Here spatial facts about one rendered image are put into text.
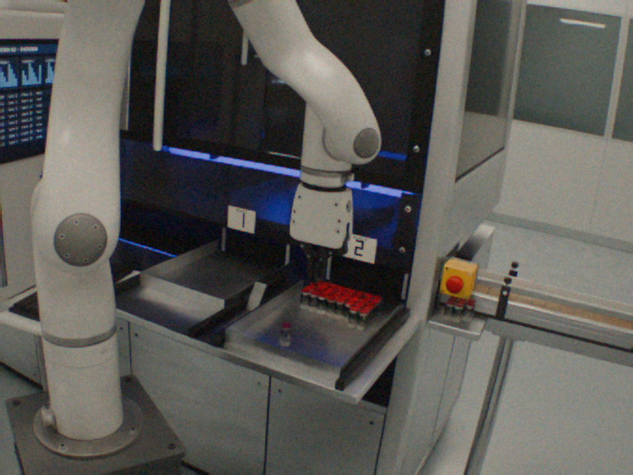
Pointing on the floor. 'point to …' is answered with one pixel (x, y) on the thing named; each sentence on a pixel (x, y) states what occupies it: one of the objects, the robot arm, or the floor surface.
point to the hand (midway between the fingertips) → (316, 270)
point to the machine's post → (430, 224)
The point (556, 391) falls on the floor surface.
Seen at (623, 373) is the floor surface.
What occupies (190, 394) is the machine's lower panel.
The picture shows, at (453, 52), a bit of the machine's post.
